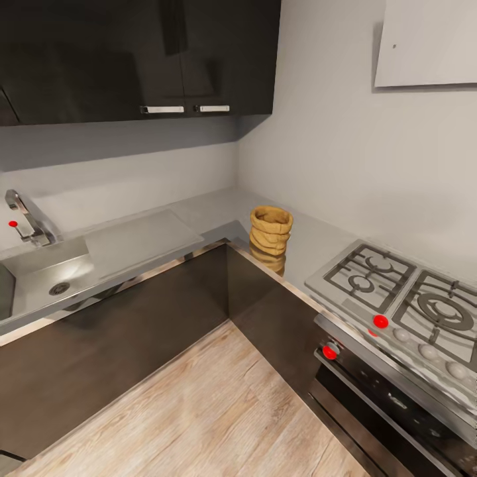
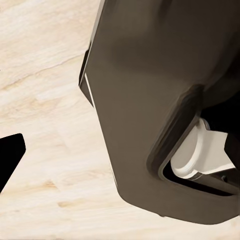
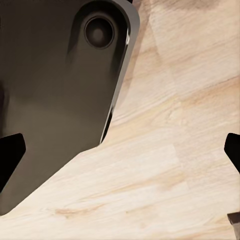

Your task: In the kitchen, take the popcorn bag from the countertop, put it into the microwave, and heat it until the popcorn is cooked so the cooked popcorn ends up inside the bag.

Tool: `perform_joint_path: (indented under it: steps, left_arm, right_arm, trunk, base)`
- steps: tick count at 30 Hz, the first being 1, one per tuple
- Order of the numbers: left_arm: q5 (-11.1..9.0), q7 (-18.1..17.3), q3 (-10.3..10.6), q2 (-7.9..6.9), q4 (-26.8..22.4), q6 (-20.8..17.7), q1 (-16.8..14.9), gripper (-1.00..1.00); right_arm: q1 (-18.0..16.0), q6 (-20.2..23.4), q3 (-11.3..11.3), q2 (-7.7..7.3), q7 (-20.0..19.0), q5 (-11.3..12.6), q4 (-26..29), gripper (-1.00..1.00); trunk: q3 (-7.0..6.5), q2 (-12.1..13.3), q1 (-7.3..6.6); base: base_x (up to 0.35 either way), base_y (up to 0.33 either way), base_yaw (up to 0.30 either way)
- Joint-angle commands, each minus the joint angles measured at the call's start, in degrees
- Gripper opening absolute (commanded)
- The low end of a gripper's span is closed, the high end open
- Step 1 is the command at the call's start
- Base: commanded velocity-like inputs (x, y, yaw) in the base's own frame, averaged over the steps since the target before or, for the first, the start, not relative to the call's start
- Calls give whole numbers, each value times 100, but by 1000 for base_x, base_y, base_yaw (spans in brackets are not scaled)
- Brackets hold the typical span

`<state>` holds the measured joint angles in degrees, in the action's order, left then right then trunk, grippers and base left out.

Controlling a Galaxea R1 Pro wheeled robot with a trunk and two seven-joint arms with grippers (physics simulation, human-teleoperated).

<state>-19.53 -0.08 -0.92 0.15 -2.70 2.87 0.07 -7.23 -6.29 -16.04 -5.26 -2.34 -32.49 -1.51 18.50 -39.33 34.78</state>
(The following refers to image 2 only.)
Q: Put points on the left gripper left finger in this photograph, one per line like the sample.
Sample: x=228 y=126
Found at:
x=12 y=149

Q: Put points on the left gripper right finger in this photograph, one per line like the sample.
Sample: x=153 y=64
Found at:
x=232 y=149

